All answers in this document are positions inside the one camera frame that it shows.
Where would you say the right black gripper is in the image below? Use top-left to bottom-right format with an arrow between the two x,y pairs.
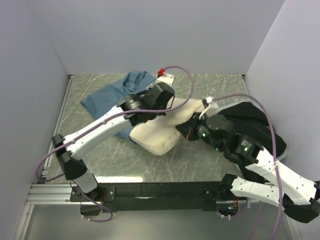
176,111 -> 225,152

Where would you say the cream pillow with bear print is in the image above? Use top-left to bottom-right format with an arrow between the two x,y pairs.
129,98 -> 206,156

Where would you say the blue fabric pillowcase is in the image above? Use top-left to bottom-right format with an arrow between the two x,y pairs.
79,70 -> 157,140

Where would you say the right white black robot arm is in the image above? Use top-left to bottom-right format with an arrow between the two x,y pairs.
176,112 -> 320,223

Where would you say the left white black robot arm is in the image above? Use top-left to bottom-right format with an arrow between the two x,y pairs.
52,82 -> 175,201

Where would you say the black garment pile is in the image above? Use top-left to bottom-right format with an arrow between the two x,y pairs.
217,101 -> 273,153

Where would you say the white laundry basket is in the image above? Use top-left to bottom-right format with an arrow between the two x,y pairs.
276,150 -> 288,161

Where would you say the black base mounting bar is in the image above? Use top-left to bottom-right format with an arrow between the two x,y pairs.
86,181 -> 237,213

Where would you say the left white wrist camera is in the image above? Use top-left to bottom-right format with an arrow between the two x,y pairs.
155,68 -> 175,87

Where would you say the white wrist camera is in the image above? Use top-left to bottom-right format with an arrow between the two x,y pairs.
199,96 -> 219,119
155,68 -> 175,87

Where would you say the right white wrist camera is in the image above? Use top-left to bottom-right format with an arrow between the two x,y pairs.
199,96 -> 219,119

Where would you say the aluminium frame rail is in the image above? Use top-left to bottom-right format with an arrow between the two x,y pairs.
24,182 -> 76,206

